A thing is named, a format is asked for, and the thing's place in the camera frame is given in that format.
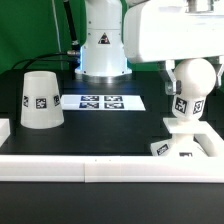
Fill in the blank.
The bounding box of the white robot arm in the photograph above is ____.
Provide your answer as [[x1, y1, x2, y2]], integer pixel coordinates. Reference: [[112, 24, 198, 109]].
[[77, 0, 224, 95]]

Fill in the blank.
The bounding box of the white left fence rail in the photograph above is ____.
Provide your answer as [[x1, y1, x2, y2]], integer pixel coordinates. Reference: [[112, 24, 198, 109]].
[[0, 119, 10, 147]]

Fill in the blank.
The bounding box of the white lamp shade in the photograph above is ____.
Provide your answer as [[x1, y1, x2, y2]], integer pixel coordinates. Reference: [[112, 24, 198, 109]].
[[21, 71, 64, 129]]

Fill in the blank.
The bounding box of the white lamp base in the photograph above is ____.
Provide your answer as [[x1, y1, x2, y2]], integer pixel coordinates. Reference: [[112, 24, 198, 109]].
[[150, 118, 207, 158]]

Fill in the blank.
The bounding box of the black cable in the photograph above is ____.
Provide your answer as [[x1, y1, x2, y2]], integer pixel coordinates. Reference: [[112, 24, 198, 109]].
[[11, 52, 81, 70]]

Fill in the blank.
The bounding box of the white right fence rail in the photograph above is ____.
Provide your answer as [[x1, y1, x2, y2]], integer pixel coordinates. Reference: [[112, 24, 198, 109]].
[[195, 127, 224, 158]]

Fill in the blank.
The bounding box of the white lamp bulb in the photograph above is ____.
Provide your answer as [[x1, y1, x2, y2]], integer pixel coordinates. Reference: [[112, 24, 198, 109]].
[[172, 58, 216, 122]]

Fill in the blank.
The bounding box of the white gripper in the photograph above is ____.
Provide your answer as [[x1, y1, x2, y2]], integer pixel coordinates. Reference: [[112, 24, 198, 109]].
[[123, 0, 224, 95]]

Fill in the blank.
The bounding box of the white fence rail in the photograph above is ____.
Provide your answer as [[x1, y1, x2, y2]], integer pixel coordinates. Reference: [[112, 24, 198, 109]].
[[195, 127, 224, 158], [0, 155, 224, 183], [0, 119, 10, 147]]

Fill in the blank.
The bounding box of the white marker sheet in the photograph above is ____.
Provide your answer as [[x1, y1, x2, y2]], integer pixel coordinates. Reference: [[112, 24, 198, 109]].
[[61, 94, 145, 111]]

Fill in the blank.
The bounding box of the white thin cable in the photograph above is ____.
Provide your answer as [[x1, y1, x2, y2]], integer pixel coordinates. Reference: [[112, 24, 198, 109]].
[[51, 0, 65, 70]]

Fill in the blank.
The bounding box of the white front fence rail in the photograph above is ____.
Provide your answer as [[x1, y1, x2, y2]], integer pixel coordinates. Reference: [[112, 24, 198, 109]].
[[0, 155, 224, 183]]

